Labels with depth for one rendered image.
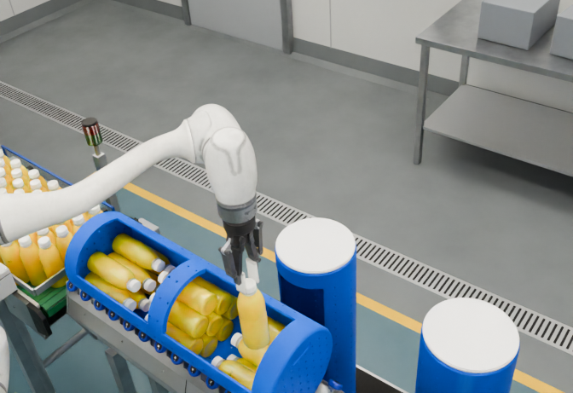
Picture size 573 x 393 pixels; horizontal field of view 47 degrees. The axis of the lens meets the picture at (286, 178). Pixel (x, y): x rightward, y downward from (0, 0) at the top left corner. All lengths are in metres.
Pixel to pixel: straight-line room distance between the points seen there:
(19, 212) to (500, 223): 3.11
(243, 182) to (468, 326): 0.97
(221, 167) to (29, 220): 0.39
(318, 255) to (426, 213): 1.86
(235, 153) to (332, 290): 1.03
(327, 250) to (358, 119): 2.66
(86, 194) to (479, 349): 1.21
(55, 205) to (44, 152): 3.65
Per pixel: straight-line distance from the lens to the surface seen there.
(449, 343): 2.05
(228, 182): 1.39
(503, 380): 2.10
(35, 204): 1.40
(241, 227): 1.49
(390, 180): 4.30
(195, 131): 1.50
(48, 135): 5.23
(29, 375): 2.85
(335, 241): 2.33
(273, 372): 1.78
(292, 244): 2.33
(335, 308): 2.37
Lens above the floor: 2.62
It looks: 37 degrees down
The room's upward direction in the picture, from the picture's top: 4 degrees counter-clockwise
